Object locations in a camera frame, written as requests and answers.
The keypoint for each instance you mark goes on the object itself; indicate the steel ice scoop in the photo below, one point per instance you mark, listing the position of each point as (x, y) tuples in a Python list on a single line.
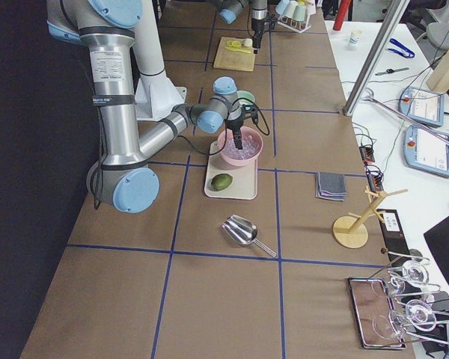
[(244, 232)]

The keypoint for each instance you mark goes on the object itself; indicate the clear ice cubes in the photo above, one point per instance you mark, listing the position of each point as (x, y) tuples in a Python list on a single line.
[(250, 149)]

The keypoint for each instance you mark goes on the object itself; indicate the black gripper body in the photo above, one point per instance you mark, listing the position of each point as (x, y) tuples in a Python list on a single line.
[(235, 123), (257, 27)]

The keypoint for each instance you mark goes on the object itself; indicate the pink bowl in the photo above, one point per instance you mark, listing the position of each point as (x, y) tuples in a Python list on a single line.
[(226, 136)]

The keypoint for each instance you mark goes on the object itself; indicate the glass holder rack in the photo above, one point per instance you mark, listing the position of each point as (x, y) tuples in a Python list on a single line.
[(409, 286)]

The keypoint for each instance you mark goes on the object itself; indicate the yellow plastic knife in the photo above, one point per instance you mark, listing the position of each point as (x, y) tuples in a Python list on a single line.
[(237, 46)]

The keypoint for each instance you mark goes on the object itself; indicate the smart watch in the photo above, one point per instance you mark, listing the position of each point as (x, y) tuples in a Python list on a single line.
[(390, 71)]

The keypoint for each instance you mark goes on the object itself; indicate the green lime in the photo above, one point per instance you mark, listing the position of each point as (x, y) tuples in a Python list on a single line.
[(221, 181)]

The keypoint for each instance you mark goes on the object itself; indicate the metal tray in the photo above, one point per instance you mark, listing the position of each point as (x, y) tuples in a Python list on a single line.
[(370, 303)]

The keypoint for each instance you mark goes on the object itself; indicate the cup rack with cups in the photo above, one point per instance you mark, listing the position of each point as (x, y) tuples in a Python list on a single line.
[(295, 15)]

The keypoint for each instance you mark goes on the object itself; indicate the green bowl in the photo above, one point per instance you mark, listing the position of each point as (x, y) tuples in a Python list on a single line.
[(246, 99)]

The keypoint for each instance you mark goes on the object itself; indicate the near teach pendant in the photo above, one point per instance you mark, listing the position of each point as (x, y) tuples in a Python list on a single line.
[(425, 152)]

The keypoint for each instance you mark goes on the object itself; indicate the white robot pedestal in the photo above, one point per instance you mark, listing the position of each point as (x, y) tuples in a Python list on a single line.
[(156, 93)]

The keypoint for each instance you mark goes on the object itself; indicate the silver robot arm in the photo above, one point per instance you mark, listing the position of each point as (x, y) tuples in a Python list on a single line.
[(231, 9), (122, 177)]

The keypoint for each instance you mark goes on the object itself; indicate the wooden mug tree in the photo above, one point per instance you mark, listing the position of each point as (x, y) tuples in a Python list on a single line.
[(350, 231)]

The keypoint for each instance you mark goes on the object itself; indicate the far teach pendant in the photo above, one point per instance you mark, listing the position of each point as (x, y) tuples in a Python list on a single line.
[(425, 106)]

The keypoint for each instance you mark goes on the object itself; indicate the aluminium frame post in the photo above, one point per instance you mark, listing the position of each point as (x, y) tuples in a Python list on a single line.
[(395, 11)]

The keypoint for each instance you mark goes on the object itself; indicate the beige tray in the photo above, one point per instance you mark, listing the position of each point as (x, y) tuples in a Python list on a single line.
[(243, 172)]

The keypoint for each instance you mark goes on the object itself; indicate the folded grey cloth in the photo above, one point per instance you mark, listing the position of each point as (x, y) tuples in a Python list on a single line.
[(330, 186)]

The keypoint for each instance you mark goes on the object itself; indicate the paper cup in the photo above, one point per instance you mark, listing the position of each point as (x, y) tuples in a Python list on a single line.
[(354, 38)]

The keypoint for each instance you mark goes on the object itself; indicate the white garlic bulb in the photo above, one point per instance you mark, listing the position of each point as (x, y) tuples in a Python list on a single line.
[(247, 42)]

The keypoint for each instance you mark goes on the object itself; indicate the wooden cutting board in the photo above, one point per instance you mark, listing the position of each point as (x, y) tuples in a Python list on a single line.
[(228, 60)]

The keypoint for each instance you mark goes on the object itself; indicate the metal rod tool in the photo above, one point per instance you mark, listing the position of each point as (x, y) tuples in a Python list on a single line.
[(407, 118)]

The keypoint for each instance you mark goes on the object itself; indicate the teach pendant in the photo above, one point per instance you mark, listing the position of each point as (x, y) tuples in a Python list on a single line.
[(425, 152), (425, 106)]

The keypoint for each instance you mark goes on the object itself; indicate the red cylinder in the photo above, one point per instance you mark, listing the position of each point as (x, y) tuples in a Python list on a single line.
[(341, 13)]

